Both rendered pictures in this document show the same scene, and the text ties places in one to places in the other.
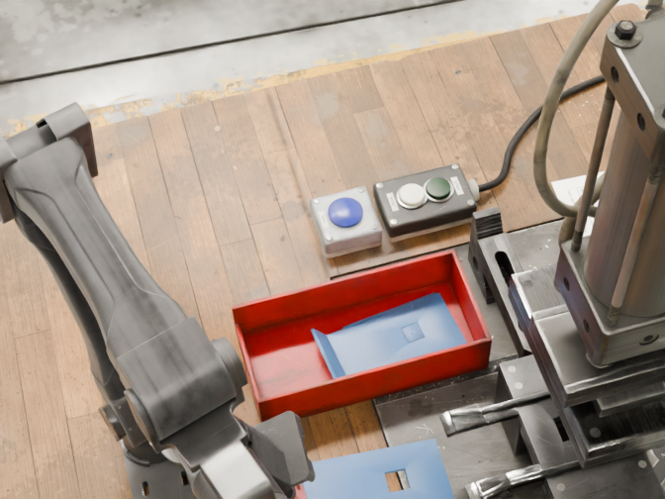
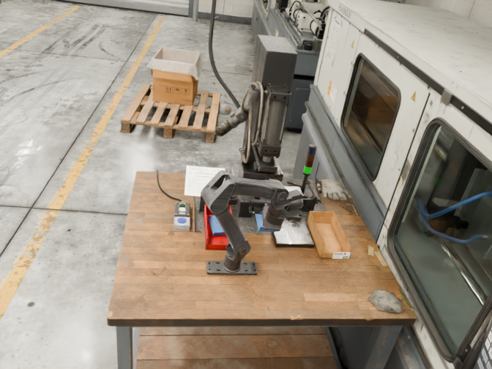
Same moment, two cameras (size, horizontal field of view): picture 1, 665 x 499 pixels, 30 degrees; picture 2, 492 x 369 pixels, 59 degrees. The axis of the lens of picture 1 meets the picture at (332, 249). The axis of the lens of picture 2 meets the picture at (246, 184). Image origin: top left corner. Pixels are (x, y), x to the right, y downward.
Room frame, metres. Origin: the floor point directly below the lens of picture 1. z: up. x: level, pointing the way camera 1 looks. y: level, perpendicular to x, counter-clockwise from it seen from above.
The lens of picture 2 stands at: (0.51, 1.50, 2.07)
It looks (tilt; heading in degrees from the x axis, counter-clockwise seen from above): 31 degrees down; 272
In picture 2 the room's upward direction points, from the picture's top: 8 degrees clockwise
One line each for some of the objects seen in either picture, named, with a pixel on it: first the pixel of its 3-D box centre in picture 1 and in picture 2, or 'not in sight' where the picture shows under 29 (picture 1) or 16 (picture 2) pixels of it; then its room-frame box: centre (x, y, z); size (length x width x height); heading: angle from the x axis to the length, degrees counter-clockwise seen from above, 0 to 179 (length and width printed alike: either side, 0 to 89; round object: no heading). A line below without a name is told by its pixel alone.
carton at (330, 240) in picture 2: not in sight; (328, 234); (0.18, -0.10, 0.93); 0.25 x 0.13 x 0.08; 103
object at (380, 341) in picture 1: (389, 337); (219, 223); (0.67, -0.06, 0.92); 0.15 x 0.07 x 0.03; 110
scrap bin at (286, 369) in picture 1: (360, 337); (219, 226); (0.66, -0.02, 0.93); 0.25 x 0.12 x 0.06; 103
